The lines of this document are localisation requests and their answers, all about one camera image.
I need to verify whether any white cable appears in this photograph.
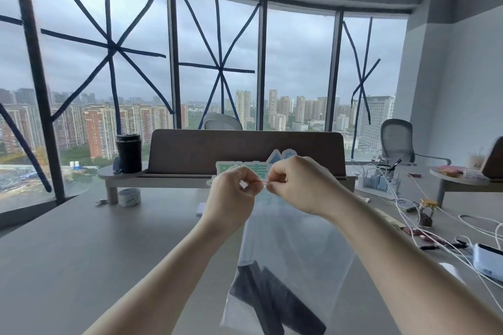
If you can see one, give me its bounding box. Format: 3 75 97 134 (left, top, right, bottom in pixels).
409 174 503 250
352 164 503 314

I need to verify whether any grey desk riser shelf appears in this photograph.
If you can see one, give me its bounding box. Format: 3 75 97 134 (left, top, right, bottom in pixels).
97 163 357 206
429 166 503 208

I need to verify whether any blue tape star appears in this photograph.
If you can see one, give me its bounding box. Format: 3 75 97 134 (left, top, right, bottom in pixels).
343 17 382 159
39 0 174 139
175 0 261 130
0 15 53 194

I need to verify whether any white electronic device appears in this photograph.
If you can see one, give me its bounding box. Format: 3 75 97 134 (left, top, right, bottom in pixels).
472 243 503 283

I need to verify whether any white paper scrap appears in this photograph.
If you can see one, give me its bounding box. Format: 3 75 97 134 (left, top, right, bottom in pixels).
439 263 467 285

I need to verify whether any grey mesh office chair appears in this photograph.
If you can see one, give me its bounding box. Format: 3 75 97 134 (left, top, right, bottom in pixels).
202 113 243 131
380 119 452 167

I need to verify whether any person's right forearm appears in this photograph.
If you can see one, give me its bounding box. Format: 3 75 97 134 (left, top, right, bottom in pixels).
332 194 503 335

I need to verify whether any black insulated tumbler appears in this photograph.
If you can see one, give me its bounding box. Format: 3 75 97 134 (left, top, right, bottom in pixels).
116 134 142 174

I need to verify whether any red packet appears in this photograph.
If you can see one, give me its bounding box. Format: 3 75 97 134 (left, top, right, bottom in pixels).
402 227 446 246

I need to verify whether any clear plastic zip bag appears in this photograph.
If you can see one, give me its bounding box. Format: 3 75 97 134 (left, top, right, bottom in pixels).
220 181 357 335

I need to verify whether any white desk organizer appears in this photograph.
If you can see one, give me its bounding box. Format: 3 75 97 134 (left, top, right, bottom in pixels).
357 172 398 200

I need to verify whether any beige wooden strip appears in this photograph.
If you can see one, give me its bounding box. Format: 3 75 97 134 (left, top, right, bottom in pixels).
373 208 406 230

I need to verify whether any white tape roll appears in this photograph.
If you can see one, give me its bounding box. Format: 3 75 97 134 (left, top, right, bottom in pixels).
118 188 141 208

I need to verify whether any pale paper cup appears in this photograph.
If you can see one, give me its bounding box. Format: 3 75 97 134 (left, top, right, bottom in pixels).
467 153 486 171

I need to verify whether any person's left forearm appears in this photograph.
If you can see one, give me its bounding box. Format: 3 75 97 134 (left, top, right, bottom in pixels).
83 219 241 335

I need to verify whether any glass jar with gold lid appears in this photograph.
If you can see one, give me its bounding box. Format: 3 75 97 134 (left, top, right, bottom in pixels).
417 199 439 228

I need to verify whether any green and white shaped sign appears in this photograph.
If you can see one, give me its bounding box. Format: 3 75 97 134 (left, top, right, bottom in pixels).
207 149 298 187

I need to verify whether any dark folded item in bag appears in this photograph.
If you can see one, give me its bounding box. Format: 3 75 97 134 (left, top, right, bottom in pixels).
229 260 327 335

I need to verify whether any black pen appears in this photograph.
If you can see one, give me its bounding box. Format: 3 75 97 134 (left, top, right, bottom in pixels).
419 242 469 251

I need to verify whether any person's right hand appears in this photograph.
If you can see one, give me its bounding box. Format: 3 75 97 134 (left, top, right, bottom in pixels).
266 156 355 222

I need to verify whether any person's left hand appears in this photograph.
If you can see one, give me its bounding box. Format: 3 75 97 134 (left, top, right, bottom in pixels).
200 166 265 232

